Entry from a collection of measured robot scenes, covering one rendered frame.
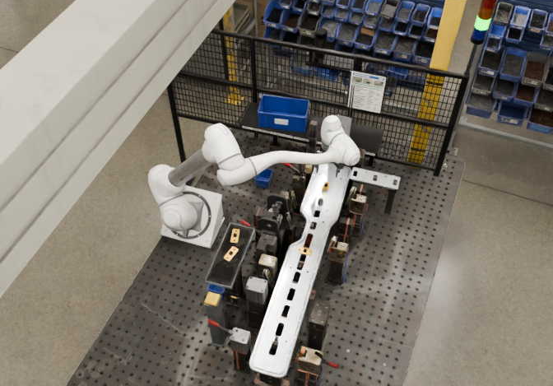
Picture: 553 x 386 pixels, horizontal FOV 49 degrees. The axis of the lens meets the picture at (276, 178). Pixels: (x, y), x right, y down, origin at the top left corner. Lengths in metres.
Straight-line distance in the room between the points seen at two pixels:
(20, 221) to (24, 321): 3.99
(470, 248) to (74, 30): 4.25
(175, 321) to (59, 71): 2.94
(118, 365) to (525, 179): 3.47
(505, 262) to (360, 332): 1.65
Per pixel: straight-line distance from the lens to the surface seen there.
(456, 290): 4.48
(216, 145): 3.00
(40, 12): 7.10
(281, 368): 2.97
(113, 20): 0.63
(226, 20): 5.00
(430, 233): 3.82
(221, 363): 3.32
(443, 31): 3.42
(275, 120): 3.77
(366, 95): 3.72
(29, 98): 0.56
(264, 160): 3.04
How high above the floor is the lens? 3.74
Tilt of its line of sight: 50 degrees down
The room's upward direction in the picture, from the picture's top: straight up
